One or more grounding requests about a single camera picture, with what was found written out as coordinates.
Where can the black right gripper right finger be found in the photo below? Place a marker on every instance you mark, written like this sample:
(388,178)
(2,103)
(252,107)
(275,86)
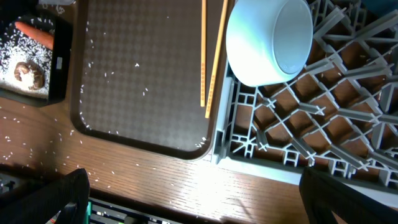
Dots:
(324,198)

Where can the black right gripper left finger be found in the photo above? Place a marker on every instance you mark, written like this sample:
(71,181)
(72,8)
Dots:
(33,201)

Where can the light blue rice bowl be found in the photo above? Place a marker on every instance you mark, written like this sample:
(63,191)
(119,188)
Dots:
(268,41)

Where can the orange carrot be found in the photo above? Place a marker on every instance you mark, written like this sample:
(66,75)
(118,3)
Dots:
(44,38)

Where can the wooden chopstick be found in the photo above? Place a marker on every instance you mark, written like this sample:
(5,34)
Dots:
(203,54)
(216,58)

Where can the blue plate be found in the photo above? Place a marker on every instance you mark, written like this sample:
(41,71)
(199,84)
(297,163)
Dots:
(381,8)

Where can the grey dishwasher rack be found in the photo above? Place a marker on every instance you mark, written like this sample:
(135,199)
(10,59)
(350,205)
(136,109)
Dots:
(339,115)

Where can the black waste tray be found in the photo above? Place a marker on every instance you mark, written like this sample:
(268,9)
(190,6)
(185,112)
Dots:
(62,32)

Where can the cooked mushroom scrap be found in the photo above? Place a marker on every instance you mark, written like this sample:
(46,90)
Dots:
(29,76)

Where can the spilled rice pile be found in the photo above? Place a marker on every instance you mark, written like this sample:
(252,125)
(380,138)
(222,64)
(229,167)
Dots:
(17,47)

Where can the brown serving tray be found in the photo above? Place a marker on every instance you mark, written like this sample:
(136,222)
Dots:
(136,74)

